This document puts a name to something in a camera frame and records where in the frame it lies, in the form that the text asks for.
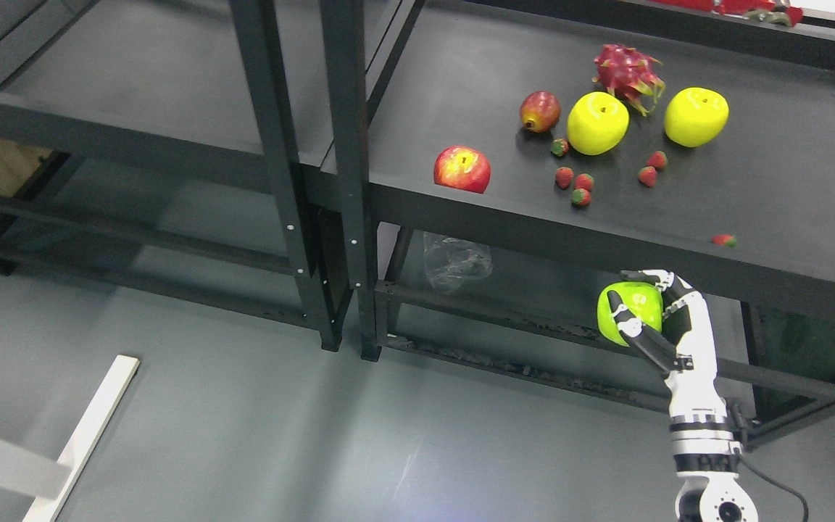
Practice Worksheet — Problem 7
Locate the clear plastic bag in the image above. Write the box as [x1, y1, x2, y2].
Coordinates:
[422, 231, 494, 295]

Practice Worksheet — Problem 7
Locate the yellow apple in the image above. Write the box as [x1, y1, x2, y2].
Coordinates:
[664, 86, 730, 148]
[566, 91, 630, 156]

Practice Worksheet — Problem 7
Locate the green apple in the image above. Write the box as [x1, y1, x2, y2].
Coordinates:
[596, 281, 663, 347]

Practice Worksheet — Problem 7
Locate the black shelf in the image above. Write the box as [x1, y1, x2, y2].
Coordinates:
[0, 1, 350, 351]
[320, 0, 835, 450]

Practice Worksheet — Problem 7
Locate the yellow apple left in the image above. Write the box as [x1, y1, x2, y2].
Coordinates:
[566, 91, 630, 156]

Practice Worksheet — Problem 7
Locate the strawberry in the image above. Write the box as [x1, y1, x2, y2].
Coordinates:
[570, 188, 592, 208]
[574, 173, 594, 192]
[646, 151, 669, 170]
[550, 138, 571, 158]
[554, 167, 576, 191]
[710, 234, 738, 248]
[637, 165, 658, 188]

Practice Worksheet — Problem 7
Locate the red apple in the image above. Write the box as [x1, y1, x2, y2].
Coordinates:
[433, 146, 491, 193]

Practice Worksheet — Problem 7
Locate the red mango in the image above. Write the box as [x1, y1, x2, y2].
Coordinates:
[519, 91, 561, 133]

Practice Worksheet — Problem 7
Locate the black shelf left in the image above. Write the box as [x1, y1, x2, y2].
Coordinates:
[0, 1, 350, 351]

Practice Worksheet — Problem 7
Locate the black shelf right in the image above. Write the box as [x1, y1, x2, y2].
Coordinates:
[320, 0, 835, 450]

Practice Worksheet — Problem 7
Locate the yellow apple right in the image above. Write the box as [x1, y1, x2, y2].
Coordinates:
[664, 86, 730, 148]

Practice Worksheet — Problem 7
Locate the pink dragon fruit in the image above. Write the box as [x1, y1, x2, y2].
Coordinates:
[592, 43, 666, 117]

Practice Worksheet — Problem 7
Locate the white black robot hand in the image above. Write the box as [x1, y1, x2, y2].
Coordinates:
[607, 270, 728, 422]

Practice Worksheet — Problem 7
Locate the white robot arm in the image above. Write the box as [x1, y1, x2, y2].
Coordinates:
[670, 413, 759, 521]

